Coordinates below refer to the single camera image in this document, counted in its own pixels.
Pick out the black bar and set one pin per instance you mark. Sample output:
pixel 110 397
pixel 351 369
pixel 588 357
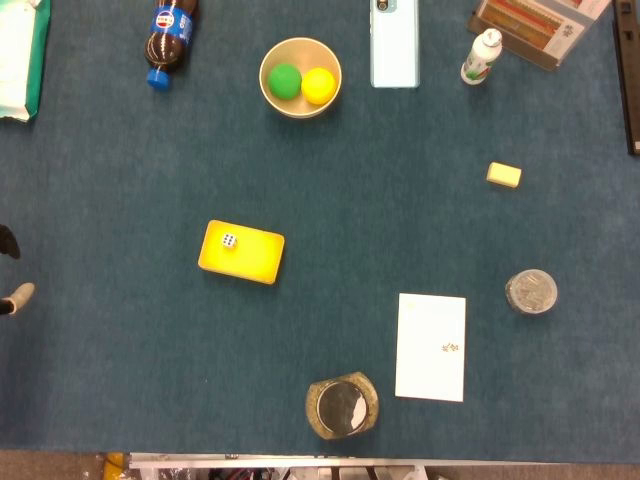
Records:
pixel 627 75

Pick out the yellow ball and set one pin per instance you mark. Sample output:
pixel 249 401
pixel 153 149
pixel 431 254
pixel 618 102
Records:
pixel 318 85

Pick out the cola bottle blue cap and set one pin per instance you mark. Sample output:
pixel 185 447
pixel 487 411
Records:
pixel 168 40

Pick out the pale yellow eraser block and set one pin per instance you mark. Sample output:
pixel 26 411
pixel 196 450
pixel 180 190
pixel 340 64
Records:
pixel 504 175

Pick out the white card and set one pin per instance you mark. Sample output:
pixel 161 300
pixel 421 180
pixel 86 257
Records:
pixel 430 347

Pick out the light blue smartphone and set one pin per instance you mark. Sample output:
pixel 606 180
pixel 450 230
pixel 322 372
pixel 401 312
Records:
pixel 394 45

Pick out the white die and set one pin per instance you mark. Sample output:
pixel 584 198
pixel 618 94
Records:
pixel 229 241

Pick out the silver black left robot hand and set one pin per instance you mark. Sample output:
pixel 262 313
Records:
pixel 11 245

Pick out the white bottle green label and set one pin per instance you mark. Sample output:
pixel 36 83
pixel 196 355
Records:
pixel 480 56

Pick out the glass jar with dark lid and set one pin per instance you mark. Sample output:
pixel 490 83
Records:
pixel 342 406

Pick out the green ball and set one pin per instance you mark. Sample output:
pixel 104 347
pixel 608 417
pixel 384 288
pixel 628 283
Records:
pixel 285 81

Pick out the yellow rectangular tray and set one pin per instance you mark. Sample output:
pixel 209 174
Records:
pixel 250 255

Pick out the beige round bowl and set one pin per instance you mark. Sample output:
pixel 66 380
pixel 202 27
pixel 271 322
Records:
pixel 280 55

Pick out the green white package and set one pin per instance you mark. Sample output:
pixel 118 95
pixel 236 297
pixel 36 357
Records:
pixel 20 60

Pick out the metal table frame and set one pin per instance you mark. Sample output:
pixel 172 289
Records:
pixel 280 462

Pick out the clear round lidded jar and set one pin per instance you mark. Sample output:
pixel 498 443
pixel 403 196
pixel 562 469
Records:
pixel 531 291

